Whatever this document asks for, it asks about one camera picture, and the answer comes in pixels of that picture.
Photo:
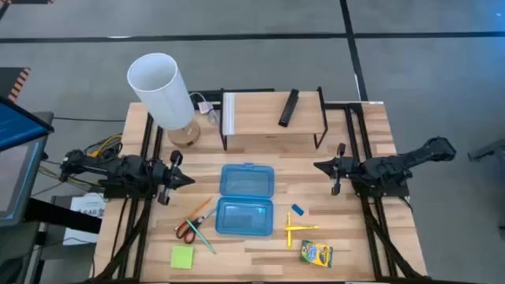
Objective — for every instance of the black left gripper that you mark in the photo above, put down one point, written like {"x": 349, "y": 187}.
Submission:
{"x": 167, "y": 175}

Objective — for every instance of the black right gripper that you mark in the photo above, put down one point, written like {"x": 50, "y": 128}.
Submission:
{"x": 347, "y": 167}

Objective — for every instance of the orange pencil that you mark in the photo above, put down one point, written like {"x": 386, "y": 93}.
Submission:
{"x": 201, "y": 208}

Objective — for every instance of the blue eraser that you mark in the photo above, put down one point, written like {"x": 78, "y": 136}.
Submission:
{"x": 297, "y": 209}

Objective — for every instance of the teal pencil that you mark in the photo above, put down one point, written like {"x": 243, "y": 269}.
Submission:
{"x": 201, "y": 236}

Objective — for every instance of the yellow pen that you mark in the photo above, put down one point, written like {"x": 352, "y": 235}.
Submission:
{"x": 304, "y": 227}

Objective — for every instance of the green sticky note pad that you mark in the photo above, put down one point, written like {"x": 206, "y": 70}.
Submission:
{"x": 182, "y": 257}

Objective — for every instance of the yellow highlighter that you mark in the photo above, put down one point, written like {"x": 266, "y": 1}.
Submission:
{"x": 289, "y": 238}

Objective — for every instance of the crayon box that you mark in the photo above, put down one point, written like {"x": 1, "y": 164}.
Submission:
{"x": 315, "y": 253}

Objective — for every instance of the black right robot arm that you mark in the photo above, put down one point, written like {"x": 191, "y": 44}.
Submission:
{"x": 394, "y": 165}

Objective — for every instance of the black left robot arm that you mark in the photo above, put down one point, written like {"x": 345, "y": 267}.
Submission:
{"x": 130, "y": 169}

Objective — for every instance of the blue plastic pencil case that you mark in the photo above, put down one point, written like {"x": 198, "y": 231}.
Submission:
{"x": 246, "y": 181}

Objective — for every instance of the black stapler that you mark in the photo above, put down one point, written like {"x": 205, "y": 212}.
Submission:
{"x": 289, "y": 107}

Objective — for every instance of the wooden shelf riser, black legs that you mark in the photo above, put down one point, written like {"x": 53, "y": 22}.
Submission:
{"x": 268, "y": 112}

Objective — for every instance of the white lamp with wooden base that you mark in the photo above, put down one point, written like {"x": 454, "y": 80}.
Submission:
{"x": 158, "y": 87}

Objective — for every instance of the white printed paper box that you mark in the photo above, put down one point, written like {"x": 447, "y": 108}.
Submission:
{"x": 84, "y": 209}

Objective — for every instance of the black monitor stand bar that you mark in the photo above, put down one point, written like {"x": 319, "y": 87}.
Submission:
{"x": 59, "y": 215}

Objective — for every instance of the black chair leg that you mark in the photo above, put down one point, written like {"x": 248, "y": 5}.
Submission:
{"x": 487, "y": 152}

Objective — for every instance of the grey-screen monitor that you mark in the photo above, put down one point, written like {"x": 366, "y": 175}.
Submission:
{"x": 16, "y": 177}

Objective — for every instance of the blue-screen monitor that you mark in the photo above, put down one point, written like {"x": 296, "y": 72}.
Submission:
{"x": 19, "y": 122}

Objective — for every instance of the orange-black striped floor mat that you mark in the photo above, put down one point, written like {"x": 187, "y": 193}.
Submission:
{"x": 13, "y": 83}

